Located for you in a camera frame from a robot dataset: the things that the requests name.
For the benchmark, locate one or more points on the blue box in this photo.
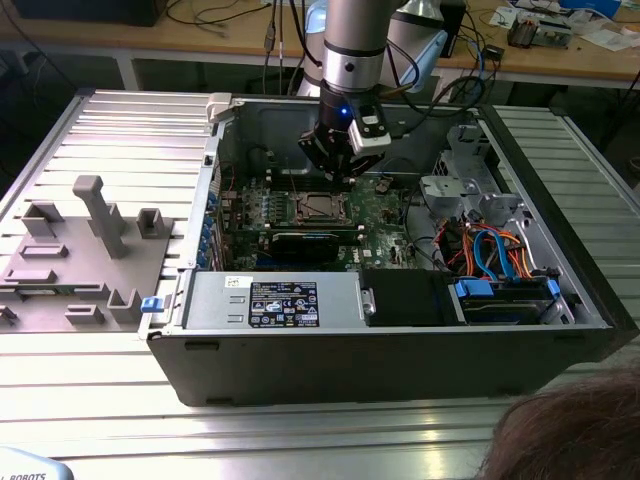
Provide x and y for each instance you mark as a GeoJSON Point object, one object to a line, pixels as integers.
{"type": "Point", "coordinates": [590, 6]}

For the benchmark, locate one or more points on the grey parts rack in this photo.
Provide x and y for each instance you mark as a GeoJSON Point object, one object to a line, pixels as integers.
{"type": "Point", "coordinates": [75, 270]}

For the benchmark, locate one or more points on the green motherboard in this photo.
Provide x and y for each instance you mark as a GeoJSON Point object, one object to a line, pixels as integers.
{"type": "Point", "coordinates": [385, 235]}

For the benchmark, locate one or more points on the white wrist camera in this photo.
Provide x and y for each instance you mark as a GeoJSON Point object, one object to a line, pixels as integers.
{"type": "Point", "coordinates": [370, 142]}

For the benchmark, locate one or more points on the wooden desk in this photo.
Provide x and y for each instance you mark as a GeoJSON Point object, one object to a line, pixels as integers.
{"type": "Point", "coordinates": [200, 42]}

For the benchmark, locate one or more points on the person's brown haired head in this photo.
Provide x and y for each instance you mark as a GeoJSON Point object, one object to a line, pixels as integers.
{"type": "Point", "coordinates": [570, 435]}

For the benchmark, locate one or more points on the black monitor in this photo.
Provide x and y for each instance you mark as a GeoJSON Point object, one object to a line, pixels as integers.
{"type": "Point", "coordinates": [85, 12]}

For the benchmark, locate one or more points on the silver topped CPU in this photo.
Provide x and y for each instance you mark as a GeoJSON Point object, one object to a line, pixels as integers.
{"type": "Point", "coordinates": [321, 206]}

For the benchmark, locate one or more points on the blue plastic release tab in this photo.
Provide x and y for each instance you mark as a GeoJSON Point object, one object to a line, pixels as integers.
{"type": "Point", "coordinates": [152, 305]}

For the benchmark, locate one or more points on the copper coil heatsink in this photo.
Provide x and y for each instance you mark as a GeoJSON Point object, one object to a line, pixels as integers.
{"type": "Point", "coordinates": [522, 32]}

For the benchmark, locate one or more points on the open black PC case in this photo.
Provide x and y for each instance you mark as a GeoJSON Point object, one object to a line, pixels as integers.
{"type": "Point", "coordinates": [350, 370]}

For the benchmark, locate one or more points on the grey power supply unit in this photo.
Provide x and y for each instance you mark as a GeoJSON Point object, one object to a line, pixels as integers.
{"type": "Point", "coordinates": [210, 305]}

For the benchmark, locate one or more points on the blue card retention clip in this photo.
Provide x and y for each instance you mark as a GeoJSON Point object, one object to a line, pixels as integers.
{"type": "Point", "coordinates": [204, 245]}
{"type": "Point", "coordinates": [202, 260]}
{"type": "Point", "coordinates": [208, 220]}
{"type": "Point", "coordinates": [211, 199]}

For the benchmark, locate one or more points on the white paper sheet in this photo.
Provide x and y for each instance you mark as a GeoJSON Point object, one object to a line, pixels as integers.
{"type": "Point", "coordinates": [607, 39]}

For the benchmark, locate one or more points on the CPU socket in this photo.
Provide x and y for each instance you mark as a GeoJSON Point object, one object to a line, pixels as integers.
{"type": "Point", "coordinates": [299, 219]}

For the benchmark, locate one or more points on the silver metal disk bay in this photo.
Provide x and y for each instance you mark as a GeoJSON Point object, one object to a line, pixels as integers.
{"type": "Point", "coordinates": [450, 190]}

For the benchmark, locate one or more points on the black graphics card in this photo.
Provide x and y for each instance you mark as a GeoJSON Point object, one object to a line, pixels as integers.
{"type": "Point", "coordinates": [305, 246]}

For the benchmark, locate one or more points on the round coin battery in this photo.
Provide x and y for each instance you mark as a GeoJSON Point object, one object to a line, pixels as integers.
{"type": "Point", "coordinates": [382, 187]}

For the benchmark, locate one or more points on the small black adapter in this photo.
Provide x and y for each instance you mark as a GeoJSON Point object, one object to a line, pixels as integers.
{"type": "Point", "coordinates": [495, 52]}

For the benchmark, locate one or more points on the white label tag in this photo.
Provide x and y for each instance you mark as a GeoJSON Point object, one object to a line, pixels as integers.
{"type": "Point", "coordinates": [442, 90]}

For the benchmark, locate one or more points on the grey electronic device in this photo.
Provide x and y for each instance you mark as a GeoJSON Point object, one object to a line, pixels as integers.
{"type": "Point", "coordinates": [555, 35]}

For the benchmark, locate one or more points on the hard disk in blue carrier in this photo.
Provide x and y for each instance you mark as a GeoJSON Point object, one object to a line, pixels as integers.
{"type": "Point", "coordinates": [500, 307]}

